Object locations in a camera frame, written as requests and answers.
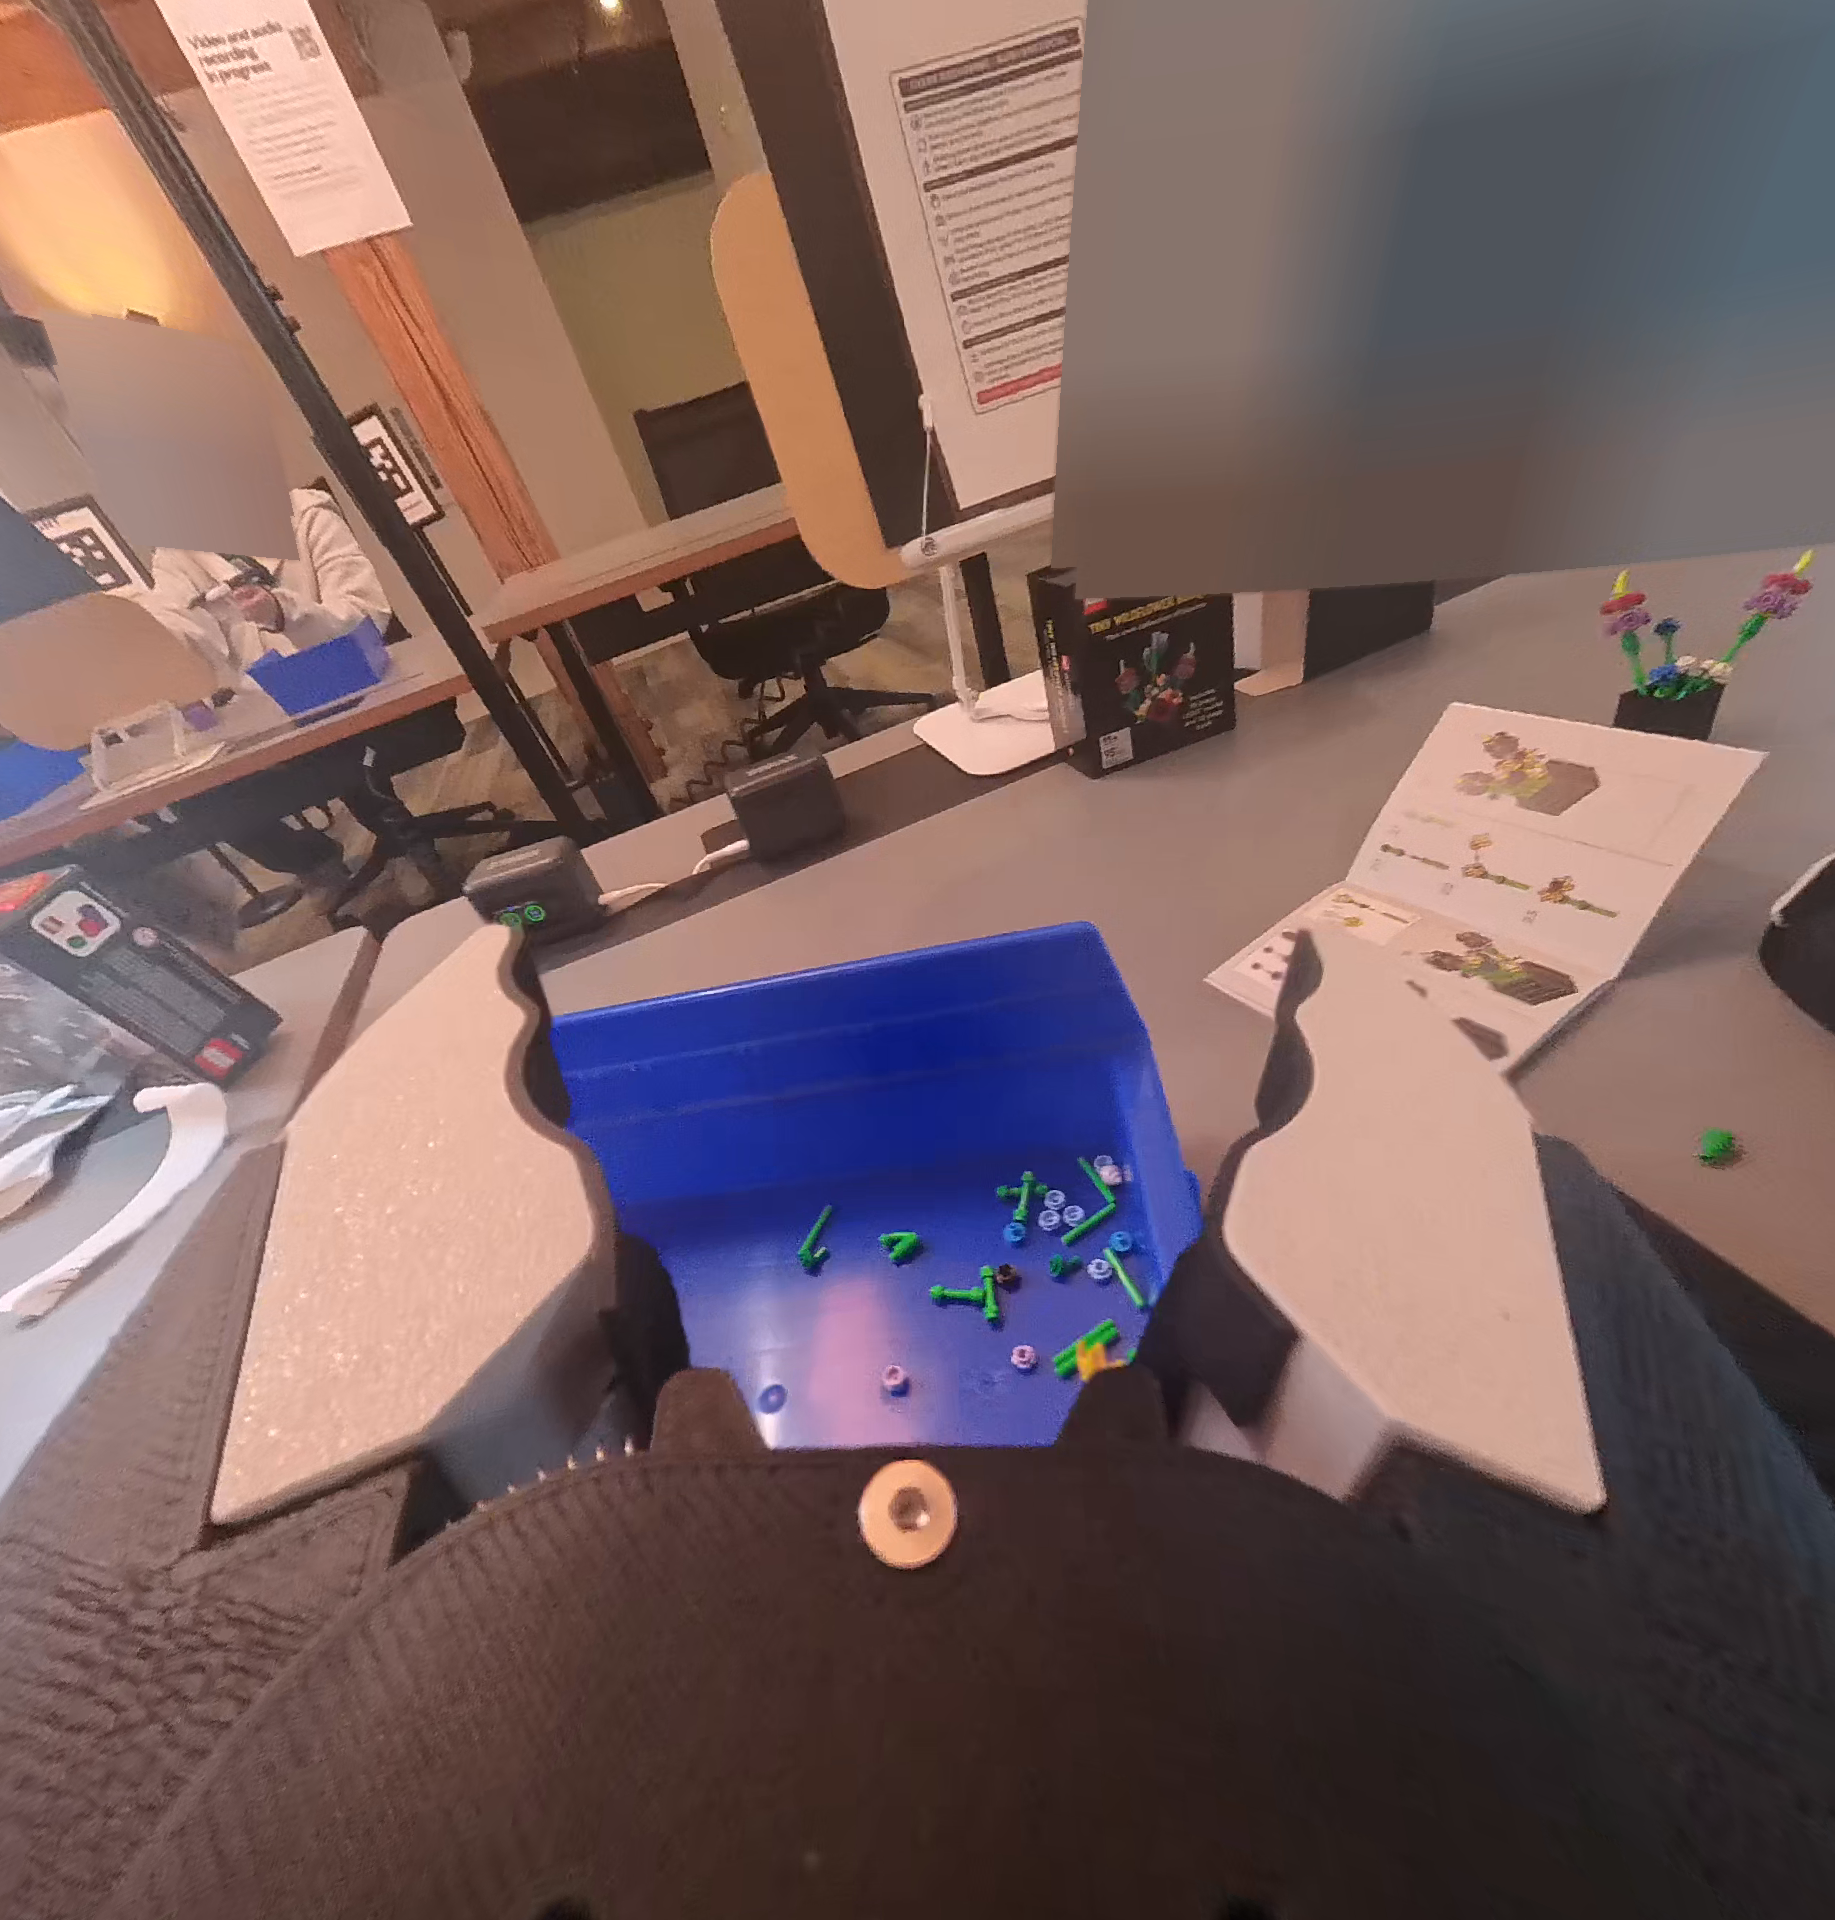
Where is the black metal pole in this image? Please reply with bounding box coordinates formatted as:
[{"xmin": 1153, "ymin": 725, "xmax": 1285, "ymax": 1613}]
[{"xmin": 45, "ymin": 0, "xmax": 607, "ymax": 844}]

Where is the open instruction booklet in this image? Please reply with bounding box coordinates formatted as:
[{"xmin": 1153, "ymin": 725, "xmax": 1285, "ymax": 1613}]
[{"xmin": 1204, "ymin": 703, "xmax": 1769, "ymax": 1074}]

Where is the black lego set box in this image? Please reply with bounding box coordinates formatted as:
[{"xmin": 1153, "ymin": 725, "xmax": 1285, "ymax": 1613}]
[{"xmin": 1027, "ymin": 568, "xmax": 1239, "ymax": 780}]

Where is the pile of small toy bricks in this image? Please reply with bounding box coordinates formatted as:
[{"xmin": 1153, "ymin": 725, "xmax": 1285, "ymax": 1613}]
[{"xmin": 758, "ymin": 1153, "xmax": 1161, "ymax": 1418}]

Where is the brown table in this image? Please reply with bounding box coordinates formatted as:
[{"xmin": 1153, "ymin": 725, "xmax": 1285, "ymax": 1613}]
[{"xmin": 0, "ymin": 659, "xmax": 478, "ymax": 889}]

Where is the clear plastic bag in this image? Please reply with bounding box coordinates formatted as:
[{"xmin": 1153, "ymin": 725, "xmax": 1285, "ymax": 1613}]
[{"xmin": 0, "ymin": 1081, "xmax": 117, "ymax": 1248}]

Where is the blue storage bin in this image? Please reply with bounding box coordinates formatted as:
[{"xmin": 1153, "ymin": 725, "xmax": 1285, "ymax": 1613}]
[
  {"xmin": 247, "ymin": 614, "xmax": 395, "ymax": 716},
  {"xmin": 548, "ymin": 920, "xmax": 1206, "ymax": 1456}
]

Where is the white desk lamp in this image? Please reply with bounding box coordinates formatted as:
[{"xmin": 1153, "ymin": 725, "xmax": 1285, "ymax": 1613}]
[{"xmin": 899, "ymin": 392, "xmax": 1100, "ymax": 779}]

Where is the dark grey power station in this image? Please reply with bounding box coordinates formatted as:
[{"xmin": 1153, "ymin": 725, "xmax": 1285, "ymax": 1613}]
[{"xmin": 722, "ymin": 749, "xmax": 850, "ymax": 867}]

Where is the toy brick flower model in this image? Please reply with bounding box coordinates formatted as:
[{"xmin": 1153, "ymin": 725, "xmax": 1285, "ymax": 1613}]
[{"xmin": 1597, "ymin": 549, "xmax": 1821, "ymax": 741}]

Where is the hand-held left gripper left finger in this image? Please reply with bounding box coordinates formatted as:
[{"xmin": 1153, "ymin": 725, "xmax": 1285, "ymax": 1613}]
[{"xmin": 208, "ymin": 921, "xmax": 687, "ymax": 1529}]

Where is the black white marker tag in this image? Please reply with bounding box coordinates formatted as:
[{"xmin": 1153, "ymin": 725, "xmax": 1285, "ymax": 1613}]
[
  {"xmin": 343, "ymin": 403, "xmax": 449, "ymax": 532},
  {"xmin": 23, "ymin": 493, "xmax": 155, "ymax": 597}
]

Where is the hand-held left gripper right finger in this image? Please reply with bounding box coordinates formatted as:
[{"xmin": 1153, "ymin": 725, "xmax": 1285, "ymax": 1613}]
[{"xmin": 1153, "ymin": 928, "xmax": 1612, "ymax": 1518}]

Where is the black charger with green light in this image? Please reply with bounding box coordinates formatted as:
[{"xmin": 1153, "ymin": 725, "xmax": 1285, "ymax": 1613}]
[{"xmin": 463, "ymin": 837, "xmax": 607, "ymax": 947}]

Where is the black office chair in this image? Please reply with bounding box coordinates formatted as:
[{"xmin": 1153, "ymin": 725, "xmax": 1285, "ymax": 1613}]
[{"xmin": 688, "ymin": 583, "xmax": 937, "ymax": 754}]

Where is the wooden table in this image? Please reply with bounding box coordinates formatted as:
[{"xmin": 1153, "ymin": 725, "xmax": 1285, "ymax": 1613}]
[{"xmin": 473, "ymin": 508, "xmax": 808, "ymax": 650}]

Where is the black toy set box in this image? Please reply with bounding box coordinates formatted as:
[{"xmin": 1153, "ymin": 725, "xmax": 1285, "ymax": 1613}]
[{"xmin": 0, "ymin": 867, "xmax": 283, "ymax": 1084}]

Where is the white paper notice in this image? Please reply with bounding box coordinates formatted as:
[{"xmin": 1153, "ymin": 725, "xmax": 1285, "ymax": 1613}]
[{"xmin": 152, "ymin": 0, "xmax": 415, "ymax": 258}]

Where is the white paper strip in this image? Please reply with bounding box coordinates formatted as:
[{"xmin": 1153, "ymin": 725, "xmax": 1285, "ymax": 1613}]
[{"xmin": 0, "ymin": 1082, "xmax": 231, "ymax": 1322}]

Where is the grey desk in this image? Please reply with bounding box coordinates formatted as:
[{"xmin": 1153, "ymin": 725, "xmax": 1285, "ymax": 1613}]
[{"xmin": 0, "ymin": 568, "xmax": 1835, "ymax": 1577}]

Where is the printed wall notice red box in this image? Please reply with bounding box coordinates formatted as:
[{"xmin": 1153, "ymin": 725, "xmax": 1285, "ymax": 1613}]
[{"xmin": 888, "ymin": 21, "xmax": 1085, "ymax": 419}]

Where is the beige desk partition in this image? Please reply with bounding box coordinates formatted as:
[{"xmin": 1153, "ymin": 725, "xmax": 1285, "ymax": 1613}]
[{"xmin": 709, "ymin": 169, "xmax": 921, "ymax": 590}]

